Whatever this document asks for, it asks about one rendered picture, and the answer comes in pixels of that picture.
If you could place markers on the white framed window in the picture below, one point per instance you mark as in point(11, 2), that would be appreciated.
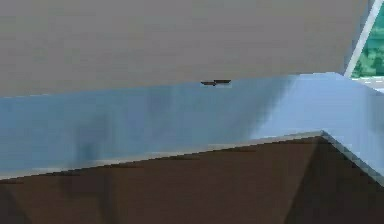
point(372, 50)

